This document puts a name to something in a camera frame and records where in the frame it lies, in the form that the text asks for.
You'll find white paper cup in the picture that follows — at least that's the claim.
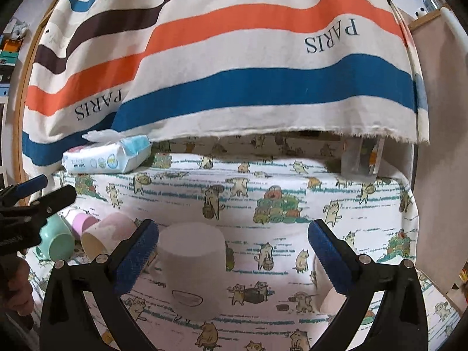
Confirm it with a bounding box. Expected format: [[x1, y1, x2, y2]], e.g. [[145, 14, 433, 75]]
[[314, 256, 346, 314]]

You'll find white ceramic mug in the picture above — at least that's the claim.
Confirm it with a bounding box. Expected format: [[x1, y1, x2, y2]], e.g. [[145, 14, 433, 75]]
[[147, 223, 227, 322]]

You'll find small pink white cup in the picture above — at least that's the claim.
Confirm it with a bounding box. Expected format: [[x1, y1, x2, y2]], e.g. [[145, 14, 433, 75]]
[[64, 208, 98, 240]]

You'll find person's left hand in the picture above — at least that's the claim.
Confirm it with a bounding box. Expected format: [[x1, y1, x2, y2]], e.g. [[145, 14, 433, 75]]
[[1, 255, 34, 316]]

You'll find mint green mug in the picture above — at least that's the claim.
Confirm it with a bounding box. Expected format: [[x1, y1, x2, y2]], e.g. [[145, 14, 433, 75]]
[[35, 214, 75, 261]]

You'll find pink cat mug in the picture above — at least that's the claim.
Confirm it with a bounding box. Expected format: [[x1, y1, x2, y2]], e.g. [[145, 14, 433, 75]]
[[81, 212, 136, 260]]

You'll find wet wipes pack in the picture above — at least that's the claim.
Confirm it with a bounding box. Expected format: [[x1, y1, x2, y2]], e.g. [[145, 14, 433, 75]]
[[62, 129, 152, 174]]

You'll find clear plastic container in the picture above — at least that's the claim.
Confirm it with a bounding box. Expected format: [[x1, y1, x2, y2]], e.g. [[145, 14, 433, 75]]
[[341, 137, 385, 184]]

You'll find cat print bed sheet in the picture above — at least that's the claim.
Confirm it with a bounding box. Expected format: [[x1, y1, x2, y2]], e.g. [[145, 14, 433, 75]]
[[21, 131, 460, 351]]

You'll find striped Paris blanket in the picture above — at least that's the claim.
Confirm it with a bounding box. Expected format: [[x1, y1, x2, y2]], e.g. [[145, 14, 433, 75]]
[[21, 0, 429, 176]]

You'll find wooden bed frame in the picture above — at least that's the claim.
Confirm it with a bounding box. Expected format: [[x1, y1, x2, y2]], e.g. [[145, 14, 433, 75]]
[[10, 0, 59, 182]]

